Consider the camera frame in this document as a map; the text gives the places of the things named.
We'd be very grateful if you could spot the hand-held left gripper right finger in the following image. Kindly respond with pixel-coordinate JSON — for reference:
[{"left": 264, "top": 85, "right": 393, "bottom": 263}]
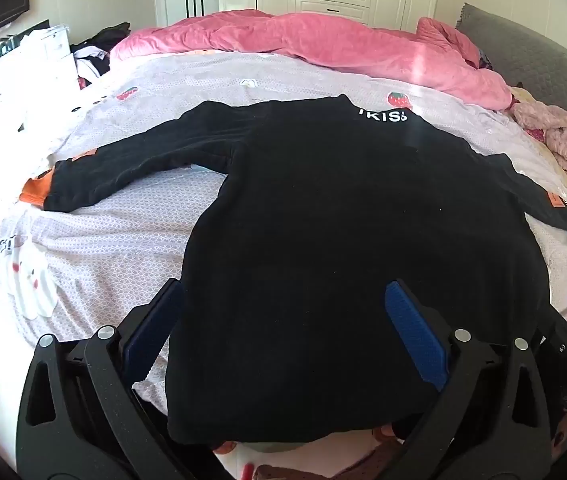
[{"left": 383, "top": 279, "right": 565, "bottom": 480}]

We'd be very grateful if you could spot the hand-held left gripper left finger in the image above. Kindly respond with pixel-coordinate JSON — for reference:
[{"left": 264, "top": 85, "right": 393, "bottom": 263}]
[{"left": 18, "top": 279, "right": 225, "bottom": 480}]

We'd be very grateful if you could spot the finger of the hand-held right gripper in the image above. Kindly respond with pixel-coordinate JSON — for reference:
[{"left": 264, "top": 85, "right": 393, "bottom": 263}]
[{"left": 533, "top": 305, "right": 567, "bottom": 363}]

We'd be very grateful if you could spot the black sweater with orange cuffs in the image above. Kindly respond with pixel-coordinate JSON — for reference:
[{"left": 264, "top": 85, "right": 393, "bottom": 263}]
[{"left": 22, "top": 94, "right": 567, "bottom": 453}]

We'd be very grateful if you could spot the pile of dark clothes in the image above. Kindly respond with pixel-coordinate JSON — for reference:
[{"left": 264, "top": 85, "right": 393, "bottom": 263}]
[{"left": 71, "top": 22, "right": 132, "bottom": 92}]

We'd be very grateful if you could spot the lilac strawberry print bed sheet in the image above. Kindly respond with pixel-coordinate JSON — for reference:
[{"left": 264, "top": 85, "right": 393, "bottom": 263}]
[{"left": 0, "top": 52, "right": 567, "bottom": 480}]

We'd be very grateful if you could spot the pink fluffy garment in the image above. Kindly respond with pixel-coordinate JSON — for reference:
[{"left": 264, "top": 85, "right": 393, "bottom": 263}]
[{"left": 508, "top": 100, "right": 567, "bottom": 176}]

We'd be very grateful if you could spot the grey quilted headboard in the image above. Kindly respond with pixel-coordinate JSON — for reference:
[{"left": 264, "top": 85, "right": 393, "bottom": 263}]
[{"left": 456, "top": 2, "right": 567, "bottom": 111}]

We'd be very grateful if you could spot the white desk with drawers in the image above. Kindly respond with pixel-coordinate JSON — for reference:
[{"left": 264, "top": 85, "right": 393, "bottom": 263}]
[{"left": 0, "top": 22, "right": 82, "bottom": 128}]

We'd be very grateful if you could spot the pink quilt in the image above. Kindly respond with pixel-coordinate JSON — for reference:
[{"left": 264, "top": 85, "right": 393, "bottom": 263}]
[{"left": 110, "top": 9, "right": 514, "bottom": 111}]

